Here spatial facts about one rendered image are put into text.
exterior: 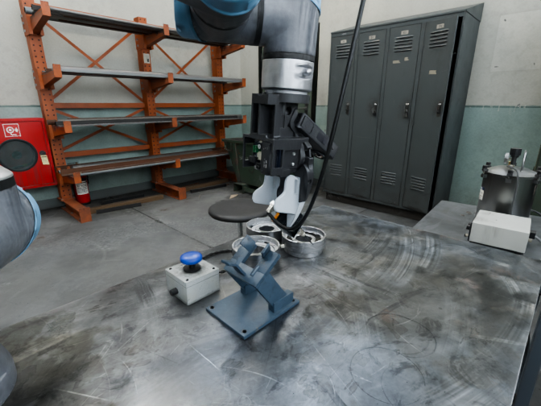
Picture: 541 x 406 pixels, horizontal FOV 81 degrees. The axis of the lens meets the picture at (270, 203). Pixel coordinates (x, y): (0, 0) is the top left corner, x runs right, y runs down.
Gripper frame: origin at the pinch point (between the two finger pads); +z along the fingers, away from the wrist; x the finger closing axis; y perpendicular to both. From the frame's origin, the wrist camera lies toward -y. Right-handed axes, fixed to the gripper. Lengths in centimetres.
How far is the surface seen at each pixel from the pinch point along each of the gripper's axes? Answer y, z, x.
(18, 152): 14, 47, -361
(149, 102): -124, -7, -374
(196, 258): 11.9, 8.7, -9.7
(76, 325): 30.6, 17.1, -14.4
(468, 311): -19.9, 12.8, 25.5
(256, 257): -0.9, 11.7, -8.1
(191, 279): 13.8, 11.5, -8.0
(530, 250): -90, 22, 24
